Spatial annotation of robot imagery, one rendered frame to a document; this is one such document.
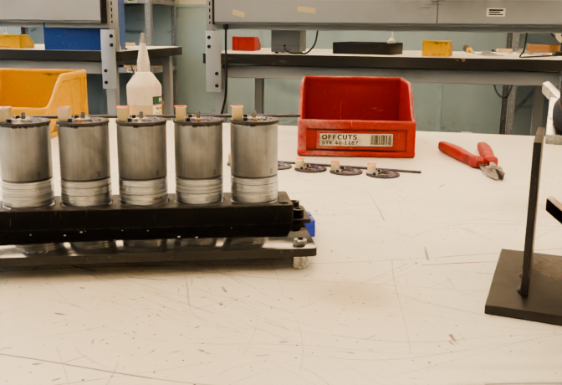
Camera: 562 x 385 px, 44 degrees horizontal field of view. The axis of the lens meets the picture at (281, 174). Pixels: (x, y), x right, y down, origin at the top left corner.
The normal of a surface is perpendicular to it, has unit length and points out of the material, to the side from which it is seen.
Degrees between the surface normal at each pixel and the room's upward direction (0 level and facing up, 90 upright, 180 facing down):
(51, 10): 90
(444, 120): 90
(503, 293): 0
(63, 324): 0
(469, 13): 90
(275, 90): 90
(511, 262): 0
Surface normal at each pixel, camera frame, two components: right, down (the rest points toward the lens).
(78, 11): -0.22, 0.20
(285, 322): 0.01, -0.98
